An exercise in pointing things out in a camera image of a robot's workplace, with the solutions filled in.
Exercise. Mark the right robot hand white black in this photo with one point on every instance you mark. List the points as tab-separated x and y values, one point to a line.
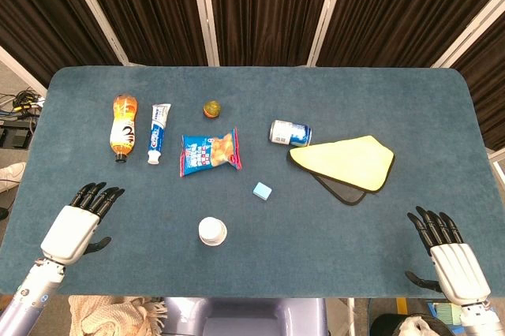
459	269

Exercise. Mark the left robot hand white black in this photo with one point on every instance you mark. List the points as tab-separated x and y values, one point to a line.
69	233

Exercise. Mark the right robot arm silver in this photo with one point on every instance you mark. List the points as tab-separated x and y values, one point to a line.
483	318

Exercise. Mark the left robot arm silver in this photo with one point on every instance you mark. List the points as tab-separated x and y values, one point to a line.
27	300

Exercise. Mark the lavender robot base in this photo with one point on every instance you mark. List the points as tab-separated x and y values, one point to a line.
244	318

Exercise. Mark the white cloth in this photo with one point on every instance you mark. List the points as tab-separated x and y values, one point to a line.
414	326

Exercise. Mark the white paper cup flower print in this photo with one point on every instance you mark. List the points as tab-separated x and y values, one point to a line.
212	230

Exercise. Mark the blue snack bag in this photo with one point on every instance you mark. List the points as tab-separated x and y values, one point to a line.
209	152

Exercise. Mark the green box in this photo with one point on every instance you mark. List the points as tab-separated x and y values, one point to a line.
446	312

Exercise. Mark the white shoe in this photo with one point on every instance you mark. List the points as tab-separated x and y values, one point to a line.
11	174

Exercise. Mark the beige knit blanket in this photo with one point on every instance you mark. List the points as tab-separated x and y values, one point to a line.
110	318

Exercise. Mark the black floor box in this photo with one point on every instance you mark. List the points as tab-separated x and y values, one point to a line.
16	133

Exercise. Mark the orange drink plastic bottle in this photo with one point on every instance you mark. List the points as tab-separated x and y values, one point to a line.
123	131

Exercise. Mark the white blue toothpaste tube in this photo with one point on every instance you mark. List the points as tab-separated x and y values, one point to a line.
158	135

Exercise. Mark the dark grey cloth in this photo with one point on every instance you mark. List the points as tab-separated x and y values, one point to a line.
343	192

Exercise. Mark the yellow microfibre cloth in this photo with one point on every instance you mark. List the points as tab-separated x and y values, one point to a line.
347	162

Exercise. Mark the brown pleated curtain panel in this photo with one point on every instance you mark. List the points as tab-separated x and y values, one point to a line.
487	87
402	8
43	12
146	8
268	8

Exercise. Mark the small yellow orange ball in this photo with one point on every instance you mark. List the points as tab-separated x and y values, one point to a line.
212	110

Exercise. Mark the light blue eraser block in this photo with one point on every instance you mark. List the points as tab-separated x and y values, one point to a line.
262	190

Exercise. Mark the blue white drink can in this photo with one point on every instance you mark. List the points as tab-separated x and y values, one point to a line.
290	133

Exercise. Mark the white partition post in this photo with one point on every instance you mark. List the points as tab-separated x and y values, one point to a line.
96	12
469	26
205	12
23	69
327	12

